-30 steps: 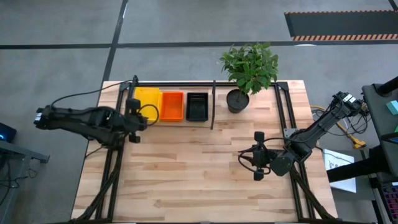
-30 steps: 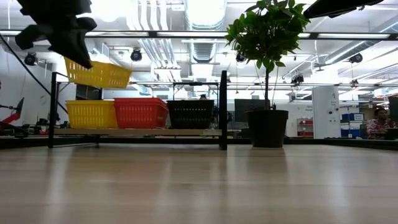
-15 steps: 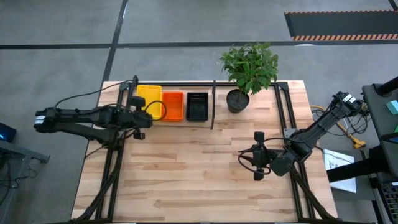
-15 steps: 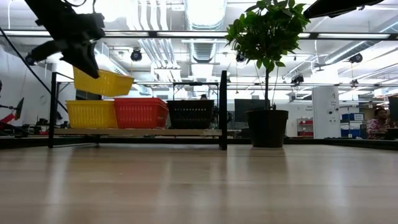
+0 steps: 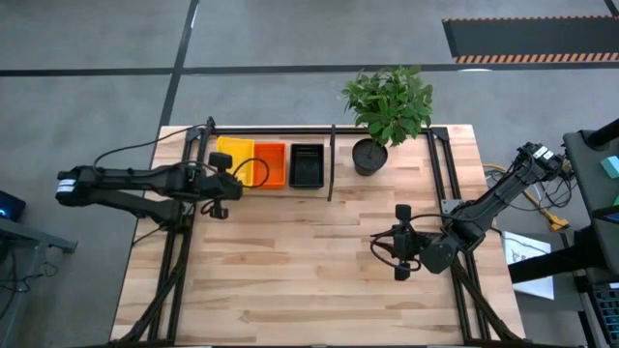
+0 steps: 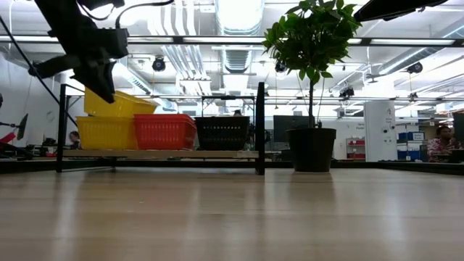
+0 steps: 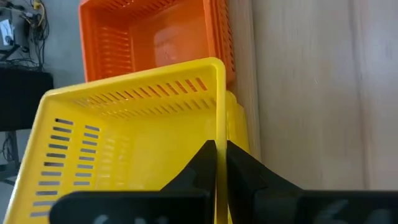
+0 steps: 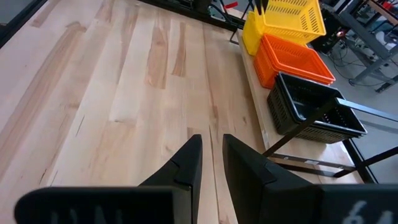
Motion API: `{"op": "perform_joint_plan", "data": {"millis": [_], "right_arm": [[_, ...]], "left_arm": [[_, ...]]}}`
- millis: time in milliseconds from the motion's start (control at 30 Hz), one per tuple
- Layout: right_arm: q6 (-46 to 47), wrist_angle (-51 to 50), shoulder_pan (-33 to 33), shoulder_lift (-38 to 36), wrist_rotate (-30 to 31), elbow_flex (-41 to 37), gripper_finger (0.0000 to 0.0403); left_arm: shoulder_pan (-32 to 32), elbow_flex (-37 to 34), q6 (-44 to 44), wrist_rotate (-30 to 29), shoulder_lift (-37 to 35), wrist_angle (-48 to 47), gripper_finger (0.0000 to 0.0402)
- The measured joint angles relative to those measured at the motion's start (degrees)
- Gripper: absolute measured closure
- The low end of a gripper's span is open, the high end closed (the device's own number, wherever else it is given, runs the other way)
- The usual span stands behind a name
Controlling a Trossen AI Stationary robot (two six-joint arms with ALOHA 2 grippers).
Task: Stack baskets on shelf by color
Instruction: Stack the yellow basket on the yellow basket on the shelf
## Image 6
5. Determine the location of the black aluminium table frame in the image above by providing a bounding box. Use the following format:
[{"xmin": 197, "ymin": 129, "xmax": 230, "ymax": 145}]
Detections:
[{"xmin": 0, "ymin": 157, "xmax": 464, "ymax": 177}]

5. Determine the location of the rack with red bins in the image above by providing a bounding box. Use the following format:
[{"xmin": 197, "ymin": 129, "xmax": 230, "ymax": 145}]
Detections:
[{"xmin": 346, "ymin": 136, "xmax": 366, "ymax": 160}]

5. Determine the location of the black monitor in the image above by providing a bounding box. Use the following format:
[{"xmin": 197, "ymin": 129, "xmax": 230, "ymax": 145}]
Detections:
[{"xmin": 273, "ymin": 115, "xmax": 312, "ymax": 143}]

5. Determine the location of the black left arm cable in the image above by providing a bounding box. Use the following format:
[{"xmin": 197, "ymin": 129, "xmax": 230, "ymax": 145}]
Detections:
[{"xmin": 0, "ymin": 16, "xmax": 79, "ymax": 128}]

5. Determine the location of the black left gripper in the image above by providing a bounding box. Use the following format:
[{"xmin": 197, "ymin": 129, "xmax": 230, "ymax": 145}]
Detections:
[{"xmin": 28, "ymin": 30, "xmax": 117, "ymax": 104}]

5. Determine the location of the black shelf end post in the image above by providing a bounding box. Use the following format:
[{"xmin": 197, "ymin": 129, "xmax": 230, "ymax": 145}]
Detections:
[{"xmin": 254, "ymin": 81, "xmax": 268, "ymax": 176}]

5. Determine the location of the black background rig frame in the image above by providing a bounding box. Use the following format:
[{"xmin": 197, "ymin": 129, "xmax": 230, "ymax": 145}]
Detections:
[{"xmin": 200, "ymin": 94, "xmax": 257, "ymax": 119}]

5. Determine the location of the green leafy plant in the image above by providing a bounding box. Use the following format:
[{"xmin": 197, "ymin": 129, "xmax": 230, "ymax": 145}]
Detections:
[{"xmin": 261, "ymin": 0, "xmax": 363, "ymax": 130}]

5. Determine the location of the blue storage bin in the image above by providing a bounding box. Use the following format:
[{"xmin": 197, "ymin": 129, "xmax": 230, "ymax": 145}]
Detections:
[{"xmin": 397, "ymin": 130, "xmax": 426, "ymax": 143}]

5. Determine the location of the red and black equipment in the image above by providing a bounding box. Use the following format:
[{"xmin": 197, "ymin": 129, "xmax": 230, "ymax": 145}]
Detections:
[{"xmin": 0, "ymin": 113, "xmax": 36, "ymax": 160}]

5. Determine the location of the black left camera cable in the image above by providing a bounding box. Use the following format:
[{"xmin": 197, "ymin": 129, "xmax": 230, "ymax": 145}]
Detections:
[{"xmin": 115, "ymin": 0, "xmax": 175, "ymax": 29}]

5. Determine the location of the black plant pot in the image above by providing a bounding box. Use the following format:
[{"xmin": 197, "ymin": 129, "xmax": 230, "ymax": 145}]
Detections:
[{"xmin": 286, "ymin": 127, "xmax": 337, "ymax": 173}]

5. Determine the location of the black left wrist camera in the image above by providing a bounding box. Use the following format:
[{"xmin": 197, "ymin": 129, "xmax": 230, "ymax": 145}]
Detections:
[{"xmin": 104, "ymin": 28, "xmax": 130, "ymax": 59}]

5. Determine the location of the white column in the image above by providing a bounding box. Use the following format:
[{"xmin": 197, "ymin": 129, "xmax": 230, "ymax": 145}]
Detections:
[{"xmin": 363, "ymin": 100, "xmax": 397, "ymax": 162}]

